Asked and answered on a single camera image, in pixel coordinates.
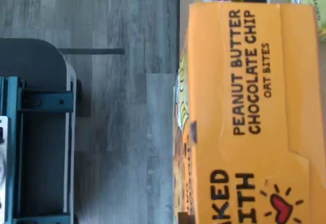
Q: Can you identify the orange Bobo's oat bites box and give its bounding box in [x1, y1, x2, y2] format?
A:
[173, 2, 326, 224]

